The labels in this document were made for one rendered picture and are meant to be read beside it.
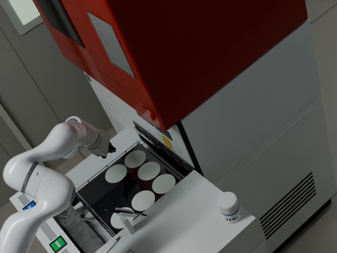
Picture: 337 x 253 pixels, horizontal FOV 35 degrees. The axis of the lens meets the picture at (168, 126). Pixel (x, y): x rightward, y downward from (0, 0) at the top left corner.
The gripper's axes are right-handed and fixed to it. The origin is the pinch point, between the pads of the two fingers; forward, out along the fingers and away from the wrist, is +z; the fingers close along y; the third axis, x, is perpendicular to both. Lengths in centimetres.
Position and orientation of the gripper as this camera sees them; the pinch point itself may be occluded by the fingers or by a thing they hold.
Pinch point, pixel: (110, 149)
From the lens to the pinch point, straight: 231.3
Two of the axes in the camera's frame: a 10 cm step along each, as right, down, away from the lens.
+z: 3.7, 3.1, 8.8
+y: -0.8, 9.5, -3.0
